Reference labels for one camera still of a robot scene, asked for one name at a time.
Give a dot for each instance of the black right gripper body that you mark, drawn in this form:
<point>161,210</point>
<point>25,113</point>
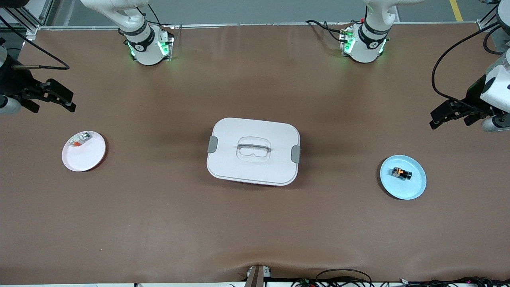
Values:
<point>12,81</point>

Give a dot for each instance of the white lidded storage box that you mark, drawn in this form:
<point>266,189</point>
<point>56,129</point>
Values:
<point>255,167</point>

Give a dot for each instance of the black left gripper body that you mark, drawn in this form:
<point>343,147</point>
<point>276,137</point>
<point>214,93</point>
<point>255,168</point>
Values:
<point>473,94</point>

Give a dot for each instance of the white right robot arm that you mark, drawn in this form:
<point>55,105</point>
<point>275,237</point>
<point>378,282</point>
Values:
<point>143,40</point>

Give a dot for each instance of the orange capped black switch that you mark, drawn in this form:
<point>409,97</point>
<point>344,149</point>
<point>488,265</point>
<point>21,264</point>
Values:
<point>401,173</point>

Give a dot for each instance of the white switch with silver cap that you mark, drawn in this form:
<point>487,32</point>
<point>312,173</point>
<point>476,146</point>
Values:
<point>81,137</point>

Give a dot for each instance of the aluminium frame post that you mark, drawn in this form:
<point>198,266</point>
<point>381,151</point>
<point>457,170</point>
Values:
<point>28,20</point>
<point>487,22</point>

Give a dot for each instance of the pink round plate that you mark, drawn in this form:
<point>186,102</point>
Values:
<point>85,157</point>

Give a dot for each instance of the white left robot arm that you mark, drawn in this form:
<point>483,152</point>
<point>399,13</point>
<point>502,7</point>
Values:
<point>368,38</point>

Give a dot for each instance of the light blue round plate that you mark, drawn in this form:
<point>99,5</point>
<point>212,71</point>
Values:
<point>410,189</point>

